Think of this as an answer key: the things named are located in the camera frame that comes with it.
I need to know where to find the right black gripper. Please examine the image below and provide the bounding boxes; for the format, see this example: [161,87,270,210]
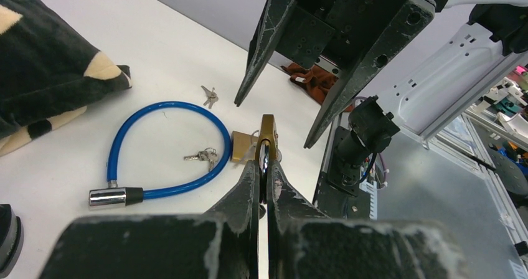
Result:
[234,0,435,148]

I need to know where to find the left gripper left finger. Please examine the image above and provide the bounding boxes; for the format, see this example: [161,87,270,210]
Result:
[40,161,260,278]

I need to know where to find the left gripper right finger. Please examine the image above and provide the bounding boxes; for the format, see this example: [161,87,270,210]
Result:
[266,160,470,278]

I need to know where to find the large brass padlock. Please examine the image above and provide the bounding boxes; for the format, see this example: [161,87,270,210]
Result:
[230,130,260,164]

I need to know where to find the blue cable lock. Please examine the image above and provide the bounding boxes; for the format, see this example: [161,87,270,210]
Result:
[88,101,232,210]

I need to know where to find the black padlock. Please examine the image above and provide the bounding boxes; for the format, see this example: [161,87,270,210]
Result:
[1,204,24,278]

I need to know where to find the blue lock keys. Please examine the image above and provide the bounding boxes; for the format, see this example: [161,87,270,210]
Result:
[183,148,219,171]

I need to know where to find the brown cloth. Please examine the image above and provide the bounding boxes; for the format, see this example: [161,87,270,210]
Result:
[281,63,338,105]

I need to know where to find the loose keys right side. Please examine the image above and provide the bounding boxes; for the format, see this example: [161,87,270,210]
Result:
[200,85,219,109]

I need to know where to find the black floral pillow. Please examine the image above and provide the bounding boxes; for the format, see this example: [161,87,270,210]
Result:
[1,0,132,155]

